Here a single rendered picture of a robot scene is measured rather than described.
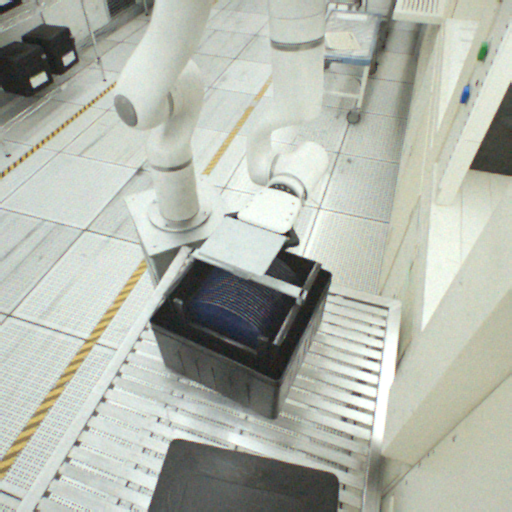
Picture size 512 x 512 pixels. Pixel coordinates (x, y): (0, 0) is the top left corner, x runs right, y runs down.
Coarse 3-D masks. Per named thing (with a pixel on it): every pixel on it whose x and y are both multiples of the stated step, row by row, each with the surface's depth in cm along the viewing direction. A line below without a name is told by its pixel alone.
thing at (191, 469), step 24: (168, 456) 67; (192, 456) 67; (216, 456) 67; (240, 456) 67; (168, 480) 65; (192, 480) 65; (216, 480) 65; (240, 480) 65; (264, 480) 65; (288, 480) 65; (312, 480) 65; (336, 480) 65; (168, 504) 63; (192, 504) 63; (216, 504) 63; (240, 504) 63; (264, 504) 63; (288, 504) 63; (312, 504) 63; (336, 504) 63
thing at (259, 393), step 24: (312, 288) 90; (168, 312) 82; (312, 312) 77; (168, 336) 76; (312, 336) 89; (168, 360) 85; (192, 360) 79; (216, 360) 73; (288, 360) 89; (216, 384) 82; (240, 384) 76; (264, 384) 70; (288, 384) 79; (264, 408) 78
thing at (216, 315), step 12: (192, 312) 78; (204, 312) 76; (216, 312) 74; (228, 312) 72; (204, 324) 80; (216, 324) 77; (228, 324) 75; (240, 324) 73; (252, 324) 71; (228, 336) 78; (240, 336) 76; (252, 336) 74; (252, 348) 77
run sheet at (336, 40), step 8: (328, 32) 295; (336, 32) 295; (344, 32) 295; (352, 32) 295; (328, 40) 285; (336, 40) 285; (344, 40) 285; (352, 40) 285; (336, 48) 276; (344, 48) 276; (352, 48) 276; (360, 48) 276
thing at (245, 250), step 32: (224, 224) 72; (192, 256) 77; (224, 256) 66; (256, 256) 66; (288, 256) 81; (192, 288) 81; (288, 288) 72; (288, 320) 70; (224, 352) 78; (256, 352) 73
